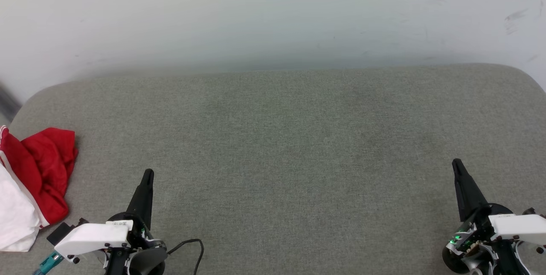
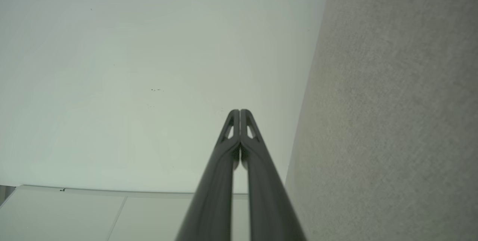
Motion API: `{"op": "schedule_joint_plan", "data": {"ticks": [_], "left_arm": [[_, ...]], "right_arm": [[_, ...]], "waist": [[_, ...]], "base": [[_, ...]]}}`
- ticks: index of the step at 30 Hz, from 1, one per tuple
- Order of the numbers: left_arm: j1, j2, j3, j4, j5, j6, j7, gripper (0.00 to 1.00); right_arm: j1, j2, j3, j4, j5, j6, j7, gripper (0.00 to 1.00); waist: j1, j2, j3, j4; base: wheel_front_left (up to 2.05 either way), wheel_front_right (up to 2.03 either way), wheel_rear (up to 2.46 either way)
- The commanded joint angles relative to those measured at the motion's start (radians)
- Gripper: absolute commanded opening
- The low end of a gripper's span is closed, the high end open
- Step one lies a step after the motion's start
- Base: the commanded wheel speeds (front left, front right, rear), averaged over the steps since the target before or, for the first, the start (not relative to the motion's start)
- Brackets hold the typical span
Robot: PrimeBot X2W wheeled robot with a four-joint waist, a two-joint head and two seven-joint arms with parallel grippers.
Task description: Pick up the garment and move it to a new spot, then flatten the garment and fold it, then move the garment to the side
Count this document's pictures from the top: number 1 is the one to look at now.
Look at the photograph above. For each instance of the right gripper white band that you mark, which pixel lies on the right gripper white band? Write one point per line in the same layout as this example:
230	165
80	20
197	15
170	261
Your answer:
518	228

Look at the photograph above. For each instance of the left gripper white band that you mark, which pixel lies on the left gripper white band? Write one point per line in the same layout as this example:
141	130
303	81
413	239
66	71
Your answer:
94	236

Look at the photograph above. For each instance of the red and white garment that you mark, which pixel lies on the red and white garment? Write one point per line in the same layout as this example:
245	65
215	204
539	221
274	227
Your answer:
42	164

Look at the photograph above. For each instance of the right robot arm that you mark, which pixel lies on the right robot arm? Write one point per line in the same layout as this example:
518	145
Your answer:
458	260

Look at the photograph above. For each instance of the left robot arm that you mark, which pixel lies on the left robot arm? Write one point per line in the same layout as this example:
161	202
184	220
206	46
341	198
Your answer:
143	263

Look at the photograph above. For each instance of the grey fabric sofa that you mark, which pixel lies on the grey fabric sofa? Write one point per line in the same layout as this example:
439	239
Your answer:
277	160

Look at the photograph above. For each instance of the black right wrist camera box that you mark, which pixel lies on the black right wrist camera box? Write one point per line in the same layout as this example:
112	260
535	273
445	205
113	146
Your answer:
529	211

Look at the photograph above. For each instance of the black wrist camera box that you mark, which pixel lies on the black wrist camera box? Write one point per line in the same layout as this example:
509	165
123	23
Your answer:
529	211
64	231

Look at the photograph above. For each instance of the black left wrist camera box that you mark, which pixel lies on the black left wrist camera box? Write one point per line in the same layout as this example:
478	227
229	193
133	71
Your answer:
64	231

